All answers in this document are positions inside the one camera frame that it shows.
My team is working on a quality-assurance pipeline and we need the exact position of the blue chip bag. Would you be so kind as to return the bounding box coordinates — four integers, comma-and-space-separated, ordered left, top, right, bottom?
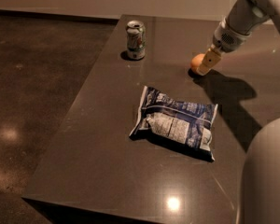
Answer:
129, 86, 218, 161

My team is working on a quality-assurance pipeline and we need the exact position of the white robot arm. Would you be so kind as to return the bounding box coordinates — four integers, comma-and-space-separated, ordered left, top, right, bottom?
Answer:
190, 0, 280, 224

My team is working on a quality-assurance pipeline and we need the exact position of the green soda can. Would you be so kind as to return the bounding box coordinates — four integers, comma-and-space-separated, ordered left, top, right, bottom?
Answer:
126, 21, 146, 61

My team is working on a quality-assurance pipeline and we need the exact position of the orange fruit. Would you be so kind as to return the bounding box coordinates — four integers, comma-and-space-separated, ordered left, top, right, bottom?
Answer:
190, 53, 204, 75

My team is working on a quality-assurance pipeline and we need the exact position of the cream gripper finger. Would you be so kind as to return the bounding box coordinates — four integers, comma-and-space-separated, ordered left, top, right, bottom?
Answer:
196, 45, 222, 76

